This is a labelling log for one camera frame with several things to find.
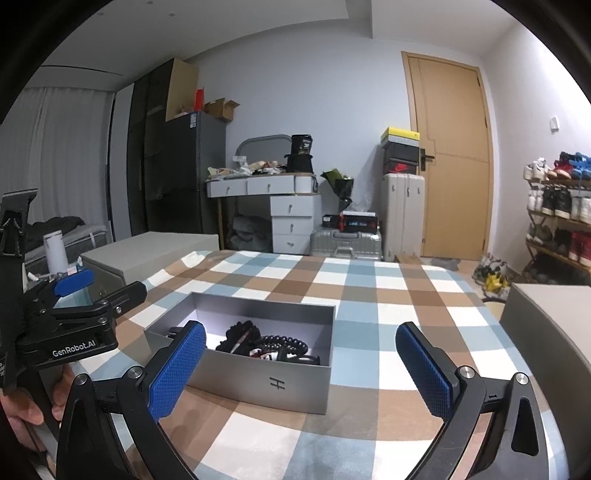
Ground small open cardboard box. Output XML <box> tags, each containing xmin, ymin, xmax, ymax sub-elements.
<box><xmin>203</xmin><ymin>98</ymin><xmax>241</xmax><ymax>122</ymax></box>

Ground black wrapped flower bouquet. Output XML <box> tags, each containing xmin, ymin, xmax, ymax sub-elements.
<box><xmin>321</xmin><ymin>168</ymin><xmax>355</xmax><ymax>217</ymax></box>

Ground black spiral hair tie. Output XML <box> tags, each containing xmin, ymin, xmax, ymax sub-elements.
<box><xmin>254</xmin><ymin>335</ymin><xmax>309</xmax><ymax>360</ymax></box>

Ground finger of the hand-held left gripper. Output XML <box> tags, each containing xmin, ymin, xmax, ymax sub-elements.
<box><xmin>28</xmin><ymin>269</ymin><xmax>96</xmax><ymax>306</ymax></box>
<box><xmin>48</xmin><ymin>281</ymin><xmax>147</xmax><ymax>324</ymax></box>

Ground white curtain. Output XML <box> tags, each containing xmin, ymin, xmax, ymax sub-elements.
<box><xmin>0</xmin><ymin>88</ymin><xmax>115</xmax><ymax>241</ymax></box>

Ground silver suitcase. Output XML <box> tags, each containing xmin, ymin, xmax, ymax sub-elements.
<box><xmin>309</xmin><ymin>228</ymin><xmax>384</xmax><ymax>263</ymax></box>

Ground grey arched frame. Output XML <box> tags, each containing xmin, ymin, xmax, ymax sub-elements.
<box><xmin>236</xmin><ymin>134</ymin><xmax>294</xmax><ymax>169</ymax></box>

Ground black box with red edge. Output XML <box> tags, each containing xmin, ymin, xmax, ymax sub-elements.
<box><xmin>339</xmin><ymin>211</ymin><xmax>380</xmax><ymax>234</ymax></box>

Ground dark clothing pile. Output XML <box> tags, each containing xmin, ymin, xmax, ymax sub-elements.
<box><xmin>23</xmin><ymin>217</ymin><xmax>88</xmax><ymax>259</ymax></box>

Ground grey refrigerator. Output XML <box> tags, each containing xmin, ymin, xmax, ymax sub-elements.
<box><xmin>157</xmin><ymin>111</ymin><xmax>227</xmax><ymax>250</ymax></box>

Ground black stacked containers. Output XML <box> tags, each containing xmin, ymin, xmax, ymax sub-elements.
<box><xmin>284</xmin><ymin>134</ymin><xmax>317</xmax><ymax>175</ymax></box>

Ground dark wardrobe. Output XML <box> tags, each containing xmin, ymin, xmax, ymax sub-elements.
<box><xmin>127</xmin><ymin>58</ymin><xmax>199</xmax><ymax>236</ymax></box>

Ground white suitcase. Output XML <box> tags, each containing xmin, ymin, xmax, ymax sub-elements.
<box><xmin>381</xmin><ymin>173</ymin><xmax>426</xmax><ymax>263</ymax></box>

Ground grey cardboard box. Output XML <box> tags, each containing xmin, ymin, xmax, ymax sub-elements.
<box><xmin>144</xmin><ymin>291</ymin><xmax>336</xmax><ymax>416</ymax></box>

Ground grey bag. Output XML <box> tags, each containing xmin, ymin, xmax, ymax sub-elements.
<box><xmin>231</xmin><ymin>215</ymin><xmax>273</xmax><ymax>252</ymax></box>

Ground desk clutter pile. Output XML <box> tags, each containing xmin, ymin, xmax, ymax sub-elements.
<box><xmin>208</xmin><ymin>157</ymin><xmax>289</xmax><ymax>178</ymax></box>

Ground grey bedside cabinet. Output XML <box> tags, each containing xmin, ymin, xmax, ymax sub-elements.
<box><xmin>79</xmin><ymin>232</ymin><xmax>219</xmax><ymax>315</ymax></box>
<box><xmin>500</xmin><ymin>282</ymin><xmax>591</xmax><ymax>462</ymax></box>

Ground person's left hand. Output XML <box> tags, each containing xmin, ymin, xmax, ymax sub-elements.
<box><xmin>0</xmin><ymin>367</ymin><xmax>70</xmax><ymax>457</ymax></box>

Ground white desk with drawers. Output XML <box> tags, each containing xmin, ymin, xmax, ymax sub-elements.
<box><xmin>205</xmin><ymin>174</ymin><xmax>323</xmax><ymax>254</ymax></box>

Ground wooden door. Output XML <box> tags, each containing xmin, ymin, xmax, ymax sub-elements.
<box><xmin>401</xmin><ymin>51</ymin><xmax>491</xmax><ymax>261</ymax></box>

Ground large cardboard sheet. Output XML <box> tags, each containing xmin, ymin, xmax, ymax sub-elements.
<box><xmin>165</xmin><ymin>58</ymin><xmax>200</xmax><ymax>121</ymax></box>

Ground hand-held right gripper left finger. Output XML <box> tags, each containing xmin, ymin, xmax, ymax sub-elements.
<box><xmin>54</xmin><ymin>320</ymin><xmax>207</xmax><ymax>480</ymax></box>

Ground dark grey shoe box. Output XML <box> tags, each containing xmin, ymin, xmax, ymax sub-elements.
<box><xmin>382</xmin><ymin>143</ymin><xmax>423</xmax><ymax>161</ymax></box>

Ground black fuzzy hair clip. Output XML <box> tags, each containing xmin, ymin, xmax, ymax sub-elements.
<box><xmin>216</xmin><ymin>319</ymin><xmax>260</xmax><ymax>354</ymax></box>

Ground shoe rack with shoes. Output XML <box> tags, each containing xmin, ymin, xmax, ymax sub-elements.
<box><xmin>523</xmin><ymin>152</ymin><xmax>591</xmax><ymax>273</ymax></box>

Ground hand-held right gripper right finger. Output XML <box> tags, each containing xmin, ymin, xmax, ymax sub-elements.
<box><xmin>396</xmin><ymin>322</ymin><xmax>552</xmax><ymax>480</ymax></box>

